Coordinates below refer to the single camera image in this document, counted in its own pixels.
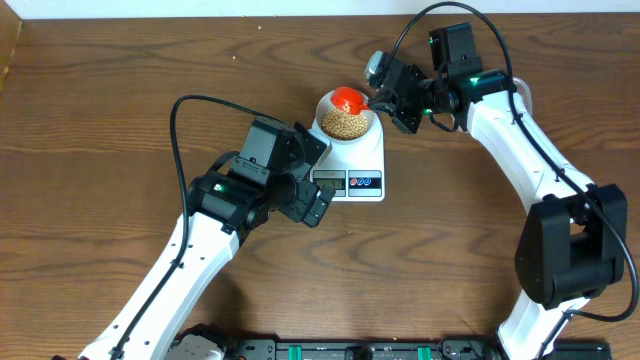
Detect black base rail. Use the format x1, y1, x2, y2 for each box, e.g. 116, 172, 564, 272
169, 337, 612, 360

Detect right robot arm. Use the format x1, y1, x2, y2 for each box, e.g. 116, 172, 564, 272
364, 23, 636, 359

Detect clear plastic bean container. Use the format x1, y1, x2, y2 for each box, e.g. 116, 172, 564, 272
513, 77, 533, 114

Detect grey plastic bowl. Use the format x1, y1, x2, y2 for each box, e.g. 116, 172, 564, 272
315, 86, 375, 141

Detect soybeans in grey bowl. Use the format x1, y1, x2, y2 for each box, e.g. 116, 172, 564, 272
321, 108, 369, 141

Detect white digital kitchen scale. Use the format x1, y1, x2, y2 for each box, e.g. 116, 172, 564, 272
310, 111, 385, 202

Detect red plastic measuring scoop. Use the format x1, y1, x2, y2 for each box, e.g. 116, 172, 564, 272
330, 87, 369, 115

